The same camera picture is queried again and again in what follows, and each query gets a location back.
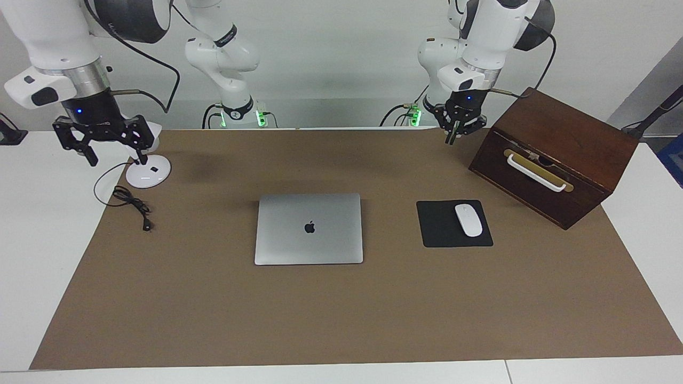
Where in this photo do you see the white box handle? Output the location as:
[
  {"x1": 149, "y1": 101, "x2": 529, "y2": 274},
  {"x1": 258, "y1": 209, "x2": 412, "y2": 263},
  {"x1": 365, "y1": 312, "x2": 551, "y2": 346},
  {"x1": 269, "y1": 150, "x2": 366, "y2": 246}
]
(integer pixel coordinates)
[{"x1": 507, "y1": 154, "x2": 567, "y2": 192}]

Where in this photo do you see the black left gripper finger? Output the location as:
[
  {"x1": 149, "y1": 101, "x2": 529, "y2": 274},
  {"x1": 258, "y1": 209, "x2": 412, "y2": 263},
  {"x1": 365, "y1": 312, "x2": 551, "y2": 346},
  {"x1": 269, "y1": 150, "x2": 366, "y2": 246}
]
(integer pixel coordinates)
[
  {"x1": 454, "y1": 115, "x2": 487, "y2": 145},
  {"x1": 433, "y1": 104, "x2": 454, "y2": 146}
]

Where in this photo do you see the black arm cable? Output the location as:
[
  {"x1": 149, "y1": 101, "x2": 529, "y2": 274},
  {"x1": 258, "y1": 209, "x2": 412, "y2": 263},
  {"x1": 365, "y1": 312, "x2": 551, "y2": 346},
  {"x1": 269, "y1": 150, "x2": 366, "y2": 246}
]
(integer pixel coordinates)
[
  {"x1": 85, "y1": 0, "x2": 194, "y2": 114},
  {"x1": 488, "y1": 16, "x2": 557, "y2": 99}
]

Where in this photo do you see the silver laptop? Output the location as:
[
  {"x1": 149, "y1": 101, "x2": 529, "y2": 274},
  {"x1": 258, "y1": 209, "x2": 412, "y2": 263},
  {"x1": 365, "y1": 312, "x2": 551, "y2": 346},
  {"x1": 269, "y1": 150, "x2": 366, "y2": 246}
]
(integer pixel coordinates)
[{"x1": 254, "y1": 193, "x2": 364, "y2": 266}]

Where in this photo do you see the black mouse pad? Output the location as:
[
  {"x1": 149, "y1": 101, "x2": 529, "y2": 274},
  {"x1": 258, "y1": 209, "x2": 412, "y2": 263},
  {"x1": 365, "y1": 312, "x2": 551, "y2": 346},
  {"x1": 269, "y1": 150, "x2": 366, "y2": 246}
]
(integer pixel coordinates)
[{"x1": 416, "y1": 200, "x2": 494, "y2": 248}]

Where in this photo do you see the black background stand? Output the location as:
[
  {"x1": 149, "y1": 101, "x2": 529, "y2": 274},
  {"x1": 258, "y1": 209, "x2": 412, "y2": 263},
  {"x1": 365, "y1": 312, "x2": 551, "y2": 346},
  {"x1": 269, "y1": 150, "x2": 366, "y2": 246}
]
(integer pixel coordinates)
[{"x1": 622, "y1": 85, "x2": 683, "y2": 140}]

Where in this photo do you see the white desk lamp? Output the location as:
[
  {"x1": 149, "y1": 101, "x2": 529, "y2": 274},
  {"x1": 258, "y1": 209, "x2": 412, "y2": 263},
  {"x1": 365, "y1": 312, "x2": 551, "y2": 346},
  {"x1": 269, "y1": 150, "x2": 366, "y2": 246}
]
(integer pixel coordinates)
[{"x1": 125, "y1": 122, "x2": 172, "y2": 189}]

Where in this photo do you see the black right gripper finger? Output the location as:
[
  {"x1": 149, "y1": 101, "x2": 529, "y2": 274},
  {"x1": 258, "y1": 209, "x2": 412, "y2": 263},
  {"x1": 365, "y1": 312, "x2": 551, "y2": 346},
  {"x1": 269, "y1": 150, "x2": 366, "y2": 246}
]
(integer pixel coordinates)
[
  {"x1": 125, "y1": 115, "x2": 155, "y2": 165},
  {"x1": 52, "y1": 122, "x2": 99, "y2": 167}
]

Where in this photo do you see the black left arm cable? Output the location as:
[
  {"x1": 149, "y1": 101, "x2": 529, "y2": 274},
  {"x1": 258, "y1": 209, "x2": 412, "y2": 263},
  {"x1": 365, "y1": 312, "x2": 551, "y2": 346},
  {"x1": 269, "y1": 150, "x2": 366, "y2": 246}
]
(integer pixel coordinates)
[{"x1": 488, "y1": 16, "x2": 557, "y2": 99}]

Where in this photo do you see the black lamp power cable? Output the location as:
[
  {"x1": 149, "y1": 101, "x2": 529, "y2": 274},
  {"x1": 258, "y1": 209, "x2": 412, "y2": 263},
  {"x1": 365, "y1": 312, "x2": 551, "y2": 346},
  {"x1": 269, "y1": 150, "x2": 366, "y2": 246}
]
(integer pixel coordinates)
[{"x1": 94, "y1": 162, "x2": 153, "y2": 232}]

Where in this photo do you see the blue background object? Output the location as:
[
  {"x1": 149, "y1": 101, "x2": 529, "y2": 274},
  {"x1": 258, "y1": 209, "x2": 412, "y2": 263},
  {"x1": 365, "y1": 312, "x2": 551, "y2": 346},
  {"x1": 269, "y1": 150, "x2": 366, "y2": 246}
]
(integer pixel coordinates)
[{"x1": 656, "y1": 133, "x2": 683, "y2": 188}]

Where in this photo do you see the brown table mat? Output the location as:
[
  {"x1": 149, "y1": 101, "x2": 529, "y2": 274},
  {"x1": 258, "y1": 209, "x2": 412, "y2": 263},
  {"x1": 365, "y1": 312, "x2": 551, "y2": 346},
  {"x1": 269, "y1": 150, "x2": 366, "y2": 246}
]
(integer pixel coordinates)
[{"x1": 29, "y1": 128, "x2": 683, "y2": 370}]

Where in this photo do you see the dark brown wooden box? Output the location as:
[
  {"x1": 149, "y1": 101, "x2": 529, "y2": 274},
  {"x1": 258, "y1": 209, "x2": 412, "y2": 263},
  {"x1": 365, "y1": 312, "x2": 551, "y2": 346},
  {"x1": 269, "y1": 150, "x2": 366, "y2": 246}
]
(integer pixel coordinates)
[{"x1": 468, "y1": 87, "x2": 640, "y2": 230}]

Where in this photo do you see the black background clamp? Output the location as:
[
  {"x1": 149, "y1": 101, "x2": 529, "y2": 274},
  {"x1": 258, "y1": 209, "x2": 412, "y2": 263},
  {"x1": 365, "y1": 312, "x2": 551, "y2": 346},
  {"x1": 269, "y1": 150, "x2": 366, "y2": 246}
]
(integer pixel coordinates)
[{"x1": 0, "y1": 113, "x2": 28, "y2": 146}]

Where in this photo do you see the white computer mouse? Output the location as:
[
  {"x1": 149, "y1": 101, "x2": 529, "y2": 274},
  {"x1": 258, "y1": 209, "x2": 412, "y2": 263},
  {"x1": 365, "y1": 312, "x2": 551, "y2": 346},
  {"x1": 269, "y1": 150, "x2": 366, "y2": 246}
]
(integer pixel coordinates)
[{"x1": 455, "y1": 204, "x2": 483, "y2": 237}]

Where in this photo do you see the black base cable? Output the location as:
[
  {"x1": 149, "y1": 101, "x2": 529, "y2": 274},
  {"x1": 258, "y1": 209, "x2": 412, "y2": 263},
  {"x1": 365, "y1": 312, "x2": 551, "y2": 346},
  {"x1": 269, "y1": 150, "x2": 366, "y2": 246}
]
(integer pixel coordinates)
[
  {"x1": 202, "y1": 103, "x2": 223, "y2": 129},
  {"x1": 380, "y1": 79, "x2": 431, "y2": 127}
]

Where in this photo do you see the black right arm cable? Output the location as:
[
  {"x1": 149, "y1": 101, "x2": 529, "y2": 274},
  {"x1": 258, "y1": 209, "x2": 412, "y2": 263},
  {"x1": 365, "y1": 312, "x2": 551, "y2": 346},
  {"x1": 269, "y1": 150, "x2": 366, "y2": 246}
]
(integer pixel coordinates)
[{"x1": 85, "y1": 0, "x2": 194, "y2": 114}]

